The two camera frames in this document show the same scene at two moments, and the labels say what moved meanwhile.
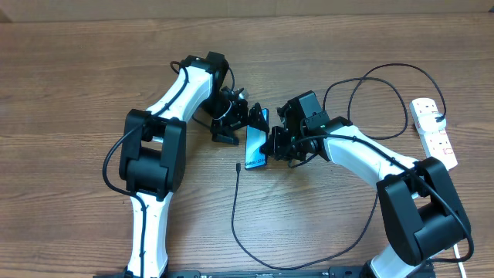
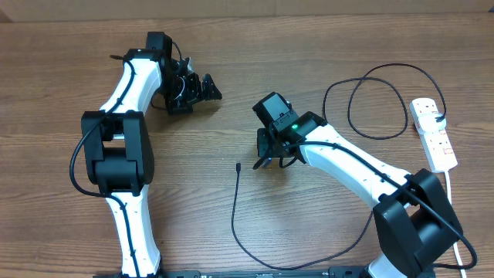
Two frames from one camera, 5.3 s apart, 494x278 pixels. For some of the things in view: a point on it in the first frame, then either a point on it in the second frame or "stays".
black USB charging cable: (353, 239) stays
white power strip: (434, 143) stays
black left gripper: (255, 114) → (194, 94)
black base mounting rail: (296, 272) stays
